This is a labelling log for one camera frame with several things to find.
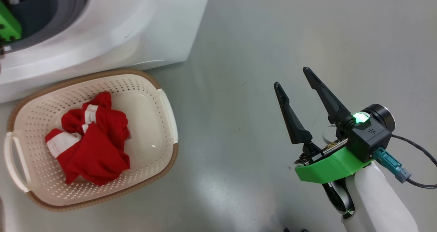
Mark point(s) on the red and white garment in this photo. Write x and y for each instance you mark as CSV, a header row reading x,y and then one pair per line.
x,y
99,146

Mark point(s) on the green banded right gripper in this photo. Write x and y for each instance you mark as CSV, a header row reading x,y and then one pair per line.
x,y
327,167

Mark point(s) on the cream perforated laundry basket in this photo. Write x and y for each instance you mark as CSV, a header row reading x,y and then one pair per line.
x,y
150,122

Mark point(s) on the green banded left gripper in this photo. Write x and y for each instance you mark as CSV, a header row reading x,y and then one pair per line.
x,y
8,24

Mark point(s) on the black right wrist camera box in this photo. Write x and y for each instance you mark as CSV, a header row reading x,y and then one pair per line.
x,y
370,138

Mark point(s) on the white front-load washing machine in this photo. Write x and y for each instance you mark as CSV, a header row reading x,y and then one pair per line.
x,y
119,30

